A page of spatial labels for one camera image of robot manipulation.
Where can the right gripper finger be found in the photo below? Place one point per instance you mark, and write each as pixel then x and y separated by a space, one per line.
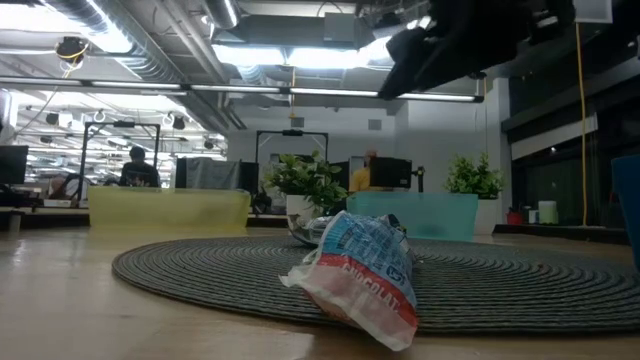
pixel 412 60

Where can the purple and silver granola bar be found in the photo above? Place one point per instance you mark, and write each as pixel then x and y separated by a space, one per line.
pixel 307 230

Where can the blue and red granola bar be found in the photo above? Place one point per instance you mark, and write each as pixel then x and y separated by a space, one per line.
pixel 365 280

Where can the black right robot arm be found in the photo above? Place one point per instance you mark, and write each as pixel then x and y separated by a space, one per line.
pixel 550 15

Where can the grey ceiling box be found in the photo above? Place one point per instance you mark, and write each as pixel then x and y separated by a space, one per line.
pixel 340 27

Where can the long ceiling light bar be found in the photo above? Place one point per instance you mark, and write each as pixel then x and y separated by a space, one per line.
pixel 330 92

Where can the black computer monitor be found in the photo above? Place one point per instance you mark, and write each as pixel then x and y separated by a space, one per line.
pixel 12 165
pixel 392 172

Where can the white ceiling box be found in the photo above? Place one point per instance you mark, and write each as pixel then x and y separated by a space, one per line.
pixel 595 10

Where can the person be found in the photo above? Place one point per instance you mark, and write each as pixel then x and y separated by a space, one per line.
pixel 139 172
pixel 361 180

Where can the small green potted plant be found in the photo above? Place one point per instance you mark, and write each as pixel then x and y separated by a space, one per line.
pixel 472 177

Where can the teal translucent plastic tray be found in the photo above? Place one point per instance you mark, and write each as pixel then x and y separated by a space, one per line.
pixel 440 215

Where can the bushy green potted plant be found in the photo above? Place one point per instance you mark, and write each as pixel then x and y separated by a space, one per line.
pixel 305 177

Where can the red cup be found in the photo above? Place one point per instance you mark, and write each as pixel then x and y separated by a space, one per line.
pixel 514 218

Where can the white and green container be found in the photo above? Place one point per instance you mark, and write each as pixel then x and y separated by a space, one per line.
pixel 548 212

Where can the dark blue plastic tray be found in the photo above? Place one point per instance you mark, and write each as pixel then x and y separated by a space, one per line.
pixel 627 200

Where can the grey covered equipment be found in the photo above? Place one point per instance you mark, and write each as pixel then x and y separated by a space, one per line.
pixel 207 174

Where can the yellow translucent plastic tray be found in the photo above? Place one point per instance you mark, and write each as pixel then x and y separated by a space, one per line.
pixel 170 210

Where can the round grey woven placemat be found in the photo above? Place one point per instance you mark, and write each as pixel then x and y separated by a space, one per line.
pixel 210 275

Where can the silver round air duct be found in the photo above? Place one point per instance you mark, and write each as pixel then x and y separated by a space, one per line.
pixel 222 12

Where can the black metal gantry frame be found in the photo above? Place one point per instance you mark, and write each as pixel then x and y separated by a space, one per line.
pixel 122 124

